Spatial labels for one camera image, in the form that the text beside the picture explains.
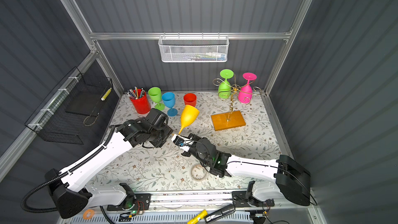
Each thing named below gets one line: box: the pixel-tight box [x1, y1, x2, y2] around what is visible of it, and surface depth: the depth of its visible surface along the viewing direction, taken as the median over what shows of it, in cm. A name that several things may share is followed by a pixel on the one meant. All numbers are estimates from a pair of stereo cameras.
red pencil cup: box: [129, 92, 151, 115], surface depth 106 cm
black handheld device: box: [204, 203, 236, 224], surface depth 68 cm
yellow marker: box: [187, 209, 208, 224], surface depth 70 cm
